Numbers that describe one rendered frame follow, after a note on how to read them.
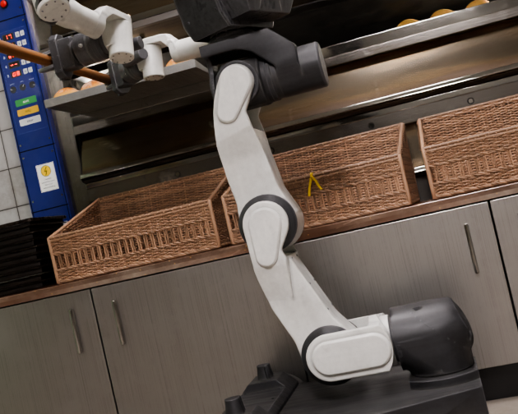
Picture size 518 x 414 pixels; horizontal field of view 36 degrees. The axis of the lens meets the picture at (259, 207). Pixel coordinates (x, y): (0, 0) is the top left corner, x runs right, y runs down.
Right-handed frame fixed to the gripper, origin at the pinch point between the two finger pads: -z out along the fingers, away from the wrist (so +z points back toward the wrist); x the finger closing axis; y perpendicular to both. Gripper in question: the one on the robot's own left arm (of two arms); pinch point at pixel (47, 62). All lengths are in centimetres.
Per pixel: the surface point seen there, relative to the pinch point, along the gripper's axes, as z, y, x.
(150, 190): -16, 75, 36
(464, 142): 99, 41, 47
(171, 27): 8, 74, -19
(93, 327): -20, 23, 76
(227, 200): 29, 34, 47
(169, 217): 10, 32, 48
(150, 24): 3, 66, -20
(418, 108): 83, 89, 31
